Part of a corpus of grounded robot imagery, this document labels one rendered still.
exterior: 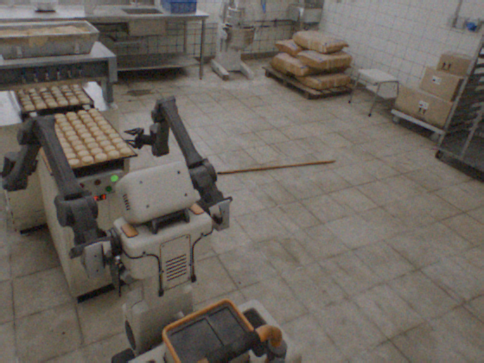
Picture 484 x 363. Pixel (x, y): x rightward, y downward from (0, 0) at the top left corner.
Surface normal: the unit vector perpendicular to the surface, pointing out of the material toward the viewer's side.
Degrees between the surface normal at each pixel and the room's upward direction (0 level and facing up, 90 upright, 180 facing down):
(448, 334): 0
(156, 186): 47
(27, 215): 90
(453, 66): 91
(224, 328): 0
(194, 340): 0
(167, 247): 82
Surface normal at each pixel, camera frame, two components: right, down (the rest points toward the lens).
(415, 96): -0.86, 0.15
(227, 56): 0.30, 0.48
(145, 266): 0.53, 0.32
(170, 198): 0.44, -0.26
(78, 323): 0.07, -0.87
